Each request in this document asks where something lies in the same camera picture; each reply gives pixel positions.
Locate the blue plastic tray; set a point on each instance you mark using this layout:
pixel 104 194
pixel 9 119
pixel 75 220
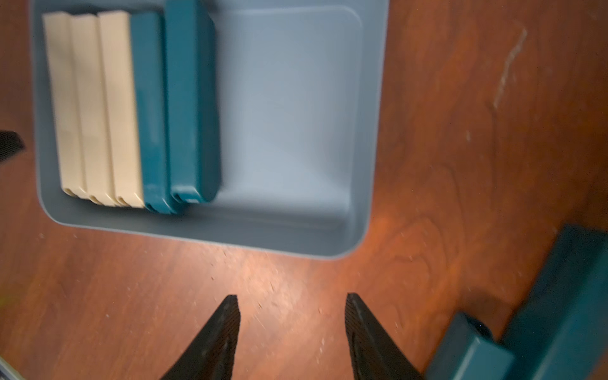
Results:
pixel 300 87

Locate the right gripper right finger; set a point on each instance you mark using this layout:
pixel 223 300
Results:
pixel 374 355

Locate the teal block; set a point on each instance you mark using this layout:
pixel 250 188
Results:
pixel 193 115
pixel 150 85
pixel 468 351
pixel 560 331

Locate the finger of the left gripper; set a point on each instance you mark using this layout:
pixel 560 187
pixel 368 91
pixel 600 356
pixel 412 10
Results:
pixel 10 144

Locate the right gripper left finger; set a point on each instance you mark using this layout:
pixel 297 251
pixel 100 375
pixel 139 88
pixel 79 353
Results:
pixel 211 354

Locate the beige block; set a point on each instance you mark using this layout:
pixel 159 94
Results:
pixel 90 84
pixel 120 95
pixel 68 131

